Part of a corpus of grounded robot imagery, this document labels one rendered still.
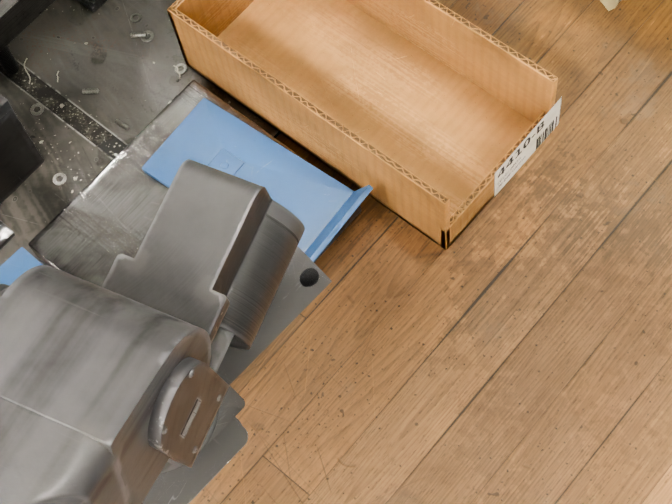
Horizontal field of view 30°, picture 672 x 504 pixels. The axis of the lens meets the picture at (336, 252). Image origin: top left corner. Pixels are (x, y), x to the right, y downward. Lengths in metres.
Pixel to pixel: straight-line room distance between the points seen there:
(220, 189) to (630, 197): 0.44
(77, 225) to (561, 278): 0.33
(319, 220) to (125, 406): 0.44
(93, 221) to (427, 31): 0.27
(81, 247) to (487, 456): 0.31
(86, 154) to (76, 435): 0.53
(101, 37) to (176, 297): 0.51
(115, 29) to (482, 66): 0.29
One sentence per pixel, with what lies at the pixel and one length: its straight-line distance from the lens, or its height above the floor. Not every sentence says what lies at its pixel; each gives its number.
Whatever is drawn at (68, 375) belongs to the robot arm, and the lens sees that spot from 0.44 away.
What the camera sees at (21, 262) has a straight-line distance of 0.81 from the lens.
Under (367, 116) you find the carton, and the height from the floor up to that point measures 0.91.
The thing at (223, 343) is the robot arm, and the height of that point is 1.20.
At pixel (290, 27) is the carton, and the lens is 0.96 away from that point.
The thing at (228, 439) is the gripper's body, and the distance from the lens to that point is 0.63.
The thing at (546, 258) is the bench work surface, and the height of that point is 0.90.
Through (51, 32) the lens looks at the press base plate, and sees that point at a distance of 1.01.
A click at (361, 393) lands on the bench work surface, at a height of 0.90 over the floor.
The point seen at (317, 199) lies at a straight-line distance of 0.86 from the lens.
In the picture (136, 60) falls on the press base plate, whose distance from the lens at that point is 0.97.
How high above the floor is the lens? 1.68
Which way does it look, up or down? 65 degrees down
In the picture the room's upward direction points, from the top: 12 degrees counter-clockwise
